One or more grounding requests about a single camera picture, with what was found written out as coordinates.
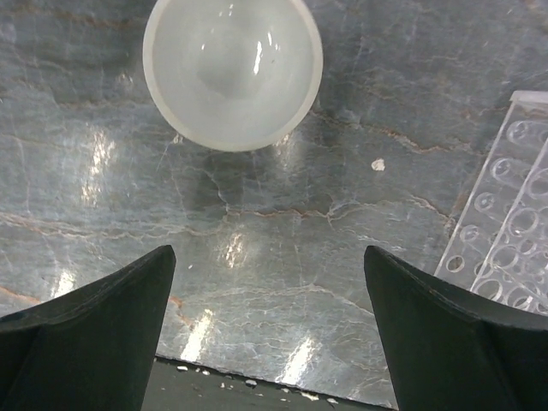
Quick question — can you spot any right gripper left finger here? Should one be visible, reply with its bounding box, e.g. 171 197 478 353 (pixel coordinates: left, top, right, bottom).
1 245 176 410

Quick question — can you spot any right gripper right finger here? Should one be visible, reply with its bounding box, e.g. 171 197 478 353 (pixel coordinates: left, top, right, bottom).
364 246 547 410

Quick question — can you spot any clear acrylic tube rack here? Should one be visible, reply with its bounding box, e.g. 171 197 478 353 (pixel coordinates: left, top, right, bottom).
435 91 547 315

